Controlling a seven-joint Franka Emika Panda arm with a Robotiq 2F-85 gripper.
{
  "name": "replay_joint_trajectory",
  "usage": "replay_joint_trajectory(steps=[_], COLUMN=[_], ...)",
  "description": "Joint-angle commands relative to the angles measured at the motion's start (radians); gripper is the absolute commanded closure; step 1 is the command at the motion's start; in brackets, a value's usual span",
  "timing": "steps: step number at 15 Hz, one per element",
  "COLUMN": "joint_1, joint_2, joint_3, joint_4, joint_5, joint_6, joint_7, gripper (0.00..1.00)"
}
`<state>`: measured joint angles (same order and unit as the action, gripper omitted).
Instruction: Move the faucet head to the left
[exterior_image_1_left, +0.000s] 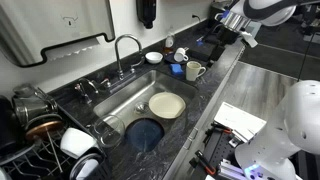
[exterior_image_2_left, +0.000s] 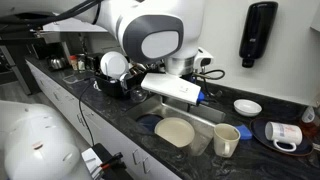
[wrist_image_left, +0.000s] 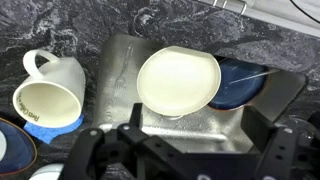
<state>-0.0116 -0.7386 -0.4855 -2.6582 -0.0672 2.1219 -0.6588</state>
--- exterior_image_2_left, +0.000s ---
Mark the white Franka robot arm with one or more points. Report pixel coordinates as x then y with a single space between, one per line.
160 20

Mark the white rounded robot base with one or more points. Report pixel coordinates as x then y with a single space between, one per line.
36 150

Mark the clear drinking glass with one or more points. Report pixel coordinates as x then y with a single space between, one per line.
138 95

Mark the dark blue plate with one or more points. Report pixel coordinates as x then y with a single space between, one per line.
260 136
146 121

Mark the beige round plate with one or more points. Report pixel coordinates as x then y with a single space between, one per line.
175 131

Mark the black dish rack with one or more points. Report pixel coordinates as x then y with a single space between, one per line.
110 87

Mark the white plate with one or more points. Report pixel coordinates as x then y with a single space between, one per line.
114 65

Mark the stainless steel sink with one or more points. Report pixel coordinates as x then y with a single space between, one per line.
203 135

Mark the white kitchen cabinet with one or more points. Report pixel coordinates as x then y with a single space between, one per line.
110 136

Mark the beige ceramic mug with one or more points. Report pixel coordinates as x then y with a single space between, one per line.
225 140

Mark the dark lidded spice jar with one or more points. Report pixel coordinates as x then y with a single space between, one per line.
81 63

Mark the black and white control box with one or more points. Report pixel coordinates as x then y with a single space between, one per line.
100 153

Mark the small white bowl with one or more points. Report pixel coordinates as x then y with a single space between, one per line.
247 107

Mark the clear plastic container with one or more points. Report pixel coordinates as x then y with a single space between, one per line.
71 79

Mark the red lidded spice jar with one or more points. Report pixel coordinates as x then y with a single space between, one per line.
73 62

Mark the blue sponge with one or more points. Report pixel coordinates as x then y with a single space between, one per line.
246 132

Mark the metal kettle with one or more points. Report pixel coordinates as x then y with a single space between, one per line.
57 63

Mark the white printed mug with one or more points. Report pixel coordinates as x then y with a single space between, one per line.
286 133

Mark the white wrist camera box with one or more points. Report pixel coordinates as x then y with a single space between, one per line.
170 86

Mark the black wall soap dispenser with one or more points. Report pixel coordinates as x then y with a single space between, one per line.
258 30

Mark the white wall towel dispenser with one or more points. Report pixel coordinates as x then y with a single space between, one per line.
316 16

